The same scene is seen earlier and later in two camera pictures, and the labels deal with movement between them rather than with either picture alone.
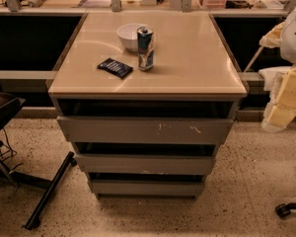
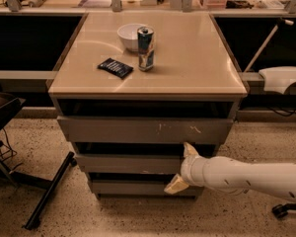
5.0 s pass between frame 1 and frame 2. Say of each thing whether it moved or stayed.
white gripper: moved
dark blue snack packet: stayed
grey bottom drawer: stayed
